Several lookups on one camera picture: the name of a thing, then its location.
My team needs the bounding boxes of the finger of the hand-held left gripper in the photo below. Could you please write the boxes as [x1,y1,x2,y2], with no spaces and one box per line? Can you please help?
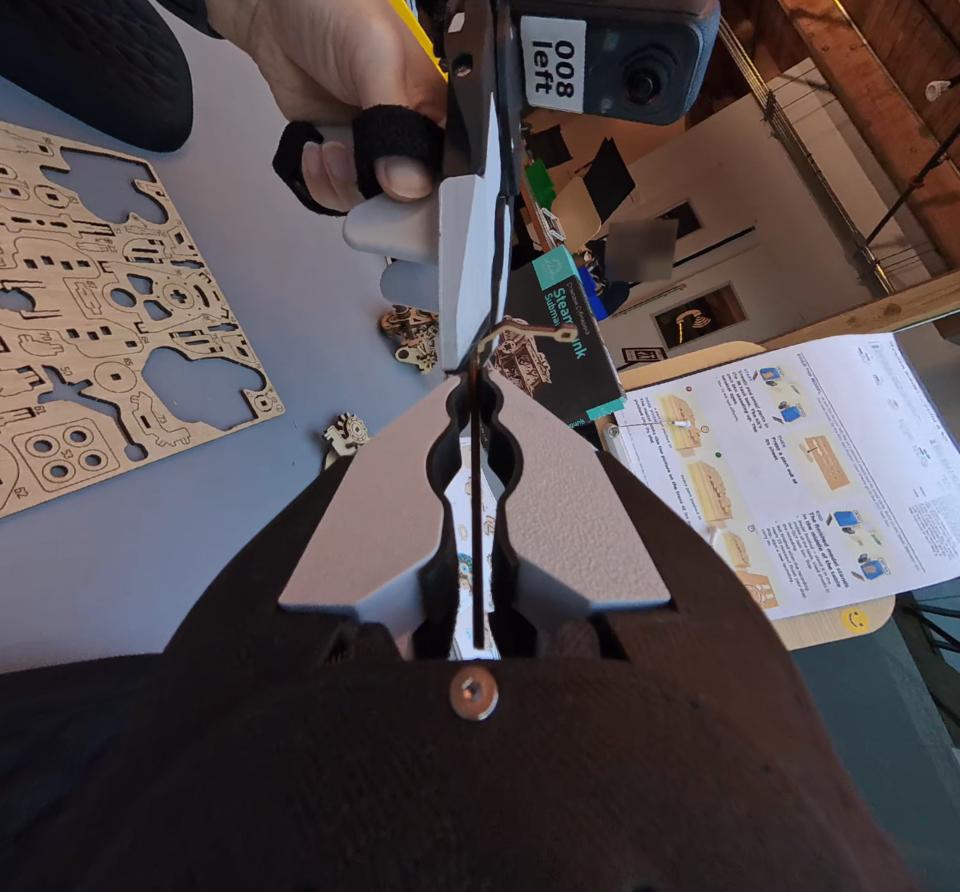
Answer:
[501,196,517,329]
[438,100,504,373]

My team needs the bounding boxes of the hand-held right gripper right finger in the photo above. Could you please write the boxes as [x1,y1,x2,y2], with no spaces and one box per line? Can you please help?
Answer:
[480,374,672,657]

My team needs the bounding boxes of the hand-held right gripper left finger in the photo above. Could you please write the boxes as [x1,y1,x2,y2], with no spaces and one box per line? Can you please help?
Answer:
[277,374,462,659]

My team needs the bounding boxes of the wooden lever puzzle piece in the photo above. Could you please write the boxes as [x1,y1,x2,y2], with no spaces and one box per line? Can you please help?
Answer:
[476,318,582,357]

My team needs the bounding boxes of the wooden gear assembly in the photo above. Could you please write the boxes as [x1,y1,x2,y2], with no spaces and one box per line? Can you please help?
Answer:
[322,412,372,469]

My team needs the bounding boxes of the person's left hand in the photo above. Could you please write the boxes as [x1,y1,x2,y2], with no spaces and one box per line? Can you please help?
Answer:
[196,0,451,217]

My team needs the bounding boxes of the green block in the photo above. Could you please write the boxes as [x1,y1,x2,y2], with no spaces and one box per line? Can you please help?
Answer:
[525,160,558,217]

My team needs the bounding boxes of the wooden mechanical model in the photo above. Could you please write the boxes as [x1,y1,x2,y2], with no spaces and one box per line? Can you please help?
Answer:
[381,303,442,376]

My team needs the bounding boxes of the small puzzle instruction booklet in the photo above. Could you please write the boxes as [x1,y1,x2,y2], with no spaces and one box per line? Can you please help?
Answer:
[448,472,505,661]

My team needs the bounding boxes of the black hanging cloths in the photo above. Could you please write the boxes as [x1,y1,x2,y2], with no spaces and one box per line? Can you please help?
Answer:
[525,125,639,226]

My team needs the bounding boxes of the black box with teal edge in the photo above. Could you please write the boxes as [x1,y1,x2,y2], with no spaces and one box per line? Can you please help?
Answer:
[504,250,628,424]

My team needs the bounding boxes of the dark wooden beam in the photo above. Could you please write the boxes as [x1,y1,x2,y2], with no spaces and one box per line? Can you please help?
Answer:
[731,0,960,233]

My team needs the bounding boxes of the large printed instruction sheet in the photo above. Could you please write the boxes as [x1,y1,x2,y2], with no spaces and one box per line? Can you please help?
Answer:
[615,333,960,622]

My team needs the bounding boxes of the laser-cut wooden puzzle sheet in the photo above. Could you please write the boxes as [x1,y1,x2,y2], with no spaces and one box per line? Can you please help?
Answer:
[0,119,286,520]

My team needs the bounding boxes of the light wooden beam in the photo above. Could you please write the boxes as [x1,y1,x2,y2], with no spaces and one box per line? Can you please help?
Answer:
[761,269,960,353]

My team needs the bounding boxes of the black quilted pad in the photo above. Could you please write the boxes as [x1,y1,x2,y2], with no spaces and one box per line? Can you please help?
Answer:
[0,0,193,152]

